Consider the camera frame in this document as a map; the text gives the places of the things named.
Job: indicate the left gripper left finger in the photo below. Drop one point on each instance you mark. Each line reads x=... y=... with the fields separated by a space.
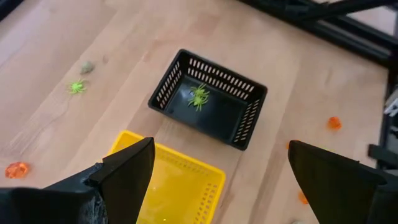
x=77 y=202

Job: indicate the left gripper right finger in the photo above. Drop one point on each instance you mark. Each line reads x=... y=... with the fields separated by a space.
x=348 y=196

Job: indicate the yellow plastic basket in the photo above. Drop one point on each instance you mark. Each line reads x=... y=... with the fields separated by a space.
x=180 y=186

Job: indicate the black plastic basket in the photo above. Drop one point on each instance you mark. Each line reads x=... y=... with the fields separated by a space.
x=217 y=124

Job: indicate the black aluminium table frame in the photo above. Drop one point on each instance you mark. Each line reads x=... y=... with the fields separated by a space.
x=357 y=43

